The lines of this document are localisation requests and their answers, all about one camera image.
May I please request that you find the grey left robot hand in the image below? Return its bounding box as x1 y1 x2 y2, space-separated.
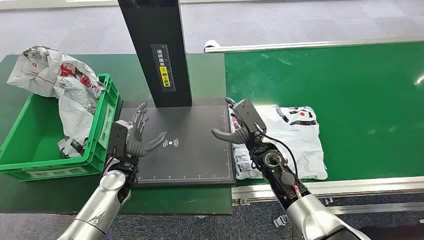
125 101 168 159

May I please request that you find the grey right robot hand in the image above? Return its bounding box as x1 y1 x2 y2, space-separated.
210 96 252 146

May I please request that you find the white plastic courier package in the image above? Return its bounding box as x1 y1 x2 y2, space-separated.
229 105 329 182

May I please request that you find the crumpled white grey courier package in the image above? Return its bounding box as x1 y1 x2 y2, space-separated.
6 45 107 160

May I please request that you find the green conveyor belt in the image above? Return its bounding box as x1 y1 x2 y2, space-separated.
224 41 424 187

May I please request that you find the dark green table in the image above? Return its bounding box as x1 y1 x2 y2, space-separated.
0 53 233 217

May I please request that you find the green plastic crate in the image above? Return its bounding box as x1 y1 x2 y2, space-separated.
0 73 120 182

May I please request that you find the black scanner column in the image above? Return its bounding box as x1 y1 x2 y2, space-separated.
117 0 194 109

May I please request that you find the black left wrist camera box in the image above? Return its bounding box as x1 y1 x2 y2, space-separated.
106 120 134 157

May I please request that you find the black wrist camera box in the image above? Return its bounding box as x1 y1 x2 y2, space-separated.
233 98 268 135
106 120 134 157

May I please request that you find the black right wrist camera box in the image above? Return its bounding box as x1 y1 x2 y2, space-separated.
233 98 268 135

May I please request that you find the black scanner base plate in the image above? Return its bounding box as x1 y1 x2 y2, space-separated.
117 97 237 189

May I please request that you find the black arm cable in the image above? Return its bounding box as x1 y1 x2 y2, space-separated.
254 123 300 180

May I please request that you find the metal conveyor bracket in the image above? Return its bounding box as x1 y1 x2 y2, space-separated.
272 214 290 229

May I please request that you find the thin aluminium conveyor rail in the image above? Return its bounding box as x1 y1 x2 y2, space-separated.
203 35 424 54

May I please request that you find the wide aluminium conveyor rail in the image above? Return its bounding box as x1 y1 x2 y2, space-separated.
231 176 424 216

